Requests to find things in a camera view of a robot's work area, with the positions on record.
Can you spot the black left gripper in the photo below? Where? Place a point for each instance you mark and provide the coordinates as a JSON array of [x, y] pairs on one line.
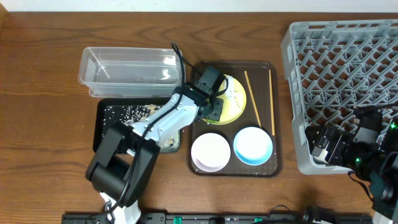
[[214, 109]]

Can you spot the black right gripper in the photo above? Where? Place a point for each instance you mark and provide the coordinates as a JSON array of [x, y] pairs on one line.
[[323, 143]]

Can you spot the white tissue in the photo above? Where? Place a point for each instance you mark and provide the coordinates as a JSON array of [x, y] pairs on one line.
[[235, 94]]

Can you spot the pink bowl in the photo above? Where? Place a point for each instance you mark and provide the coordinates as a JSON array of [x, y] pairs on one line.
[[210, 152]]

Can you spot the wooden chopstick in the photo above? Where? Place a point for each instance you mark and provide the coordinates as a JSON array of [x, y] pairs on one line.
[[271, 103], [252, 99]]

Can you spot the blue bowl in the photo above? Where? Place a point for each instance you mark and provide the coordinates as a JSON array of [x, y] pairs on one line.
[[253, 146]]

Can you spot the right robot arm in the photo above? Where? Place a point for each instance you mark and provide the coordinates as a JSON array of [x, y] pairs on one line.
[[362, 155]]

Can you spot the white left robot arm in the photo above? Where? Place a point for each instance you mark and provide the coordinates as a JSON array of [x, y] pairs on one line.
[[123, 163]]

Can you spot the grey dishwasher rack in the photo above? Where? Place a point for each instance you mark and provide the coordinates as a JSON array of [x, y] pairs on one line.
[[332, 67]]

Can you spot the black waste tray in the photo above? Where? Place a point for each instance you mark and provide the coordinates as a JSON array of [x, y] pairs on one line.
[[119, 101]]

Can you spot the yellow plate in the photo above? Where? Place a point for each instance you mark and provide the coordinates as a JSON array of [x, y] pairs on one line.
[[230, 112]]

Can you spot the brown serving tray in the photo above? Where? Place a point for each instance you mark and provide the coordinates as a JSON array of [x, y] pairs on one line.
[[258, 73]]

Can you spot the spilled rice and food scraps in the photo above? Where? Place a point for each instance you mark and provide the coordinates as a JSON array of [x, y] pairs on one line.
[[128, 114]]

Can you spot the clear plastic bin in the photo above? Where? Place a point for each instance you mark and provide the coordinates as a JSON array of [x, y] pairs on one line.
[[130, 72]]

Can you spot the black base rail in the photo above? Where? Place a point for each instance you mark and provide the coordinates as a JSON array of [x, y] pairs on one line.
[[161, 218]]

